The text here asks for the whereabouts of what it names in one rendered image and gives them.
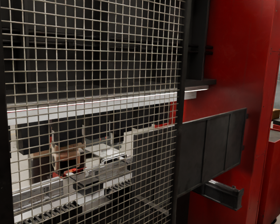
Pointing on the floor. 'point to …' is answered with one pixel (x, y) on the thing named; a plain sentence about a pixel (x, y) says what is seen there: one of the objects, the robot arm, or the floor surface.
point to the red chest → (274, 177)
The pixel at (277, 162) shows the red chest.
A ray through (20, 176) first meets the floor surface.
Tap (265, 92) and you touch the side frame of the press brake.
